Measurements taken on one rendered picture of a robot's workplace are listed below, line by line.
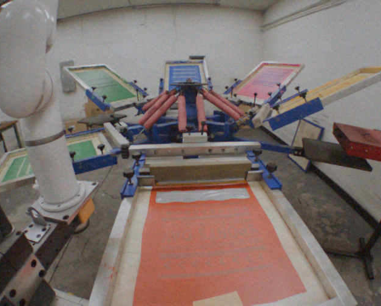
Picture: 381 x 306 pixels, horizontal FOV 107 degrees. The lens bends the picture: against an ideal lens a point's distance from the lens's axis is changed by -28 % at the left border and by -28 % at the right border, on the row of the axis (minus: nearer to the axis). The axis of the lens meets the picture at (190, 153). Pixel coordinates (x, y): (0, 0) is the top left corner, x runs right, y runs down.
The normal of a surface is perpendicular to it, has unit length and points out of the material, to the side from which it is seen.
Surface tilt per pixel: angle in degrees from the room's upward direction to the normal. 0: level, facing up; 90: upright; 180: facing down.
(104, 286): 0
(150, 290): 0
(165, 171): 90
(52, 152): 90
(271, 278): 0
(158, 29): 90
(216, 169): 90
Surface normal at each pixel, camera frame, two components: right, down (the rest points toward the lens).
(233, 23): 0.06, 0.40
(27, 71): 0.68, 0.32
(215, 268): -0.01, -0.91
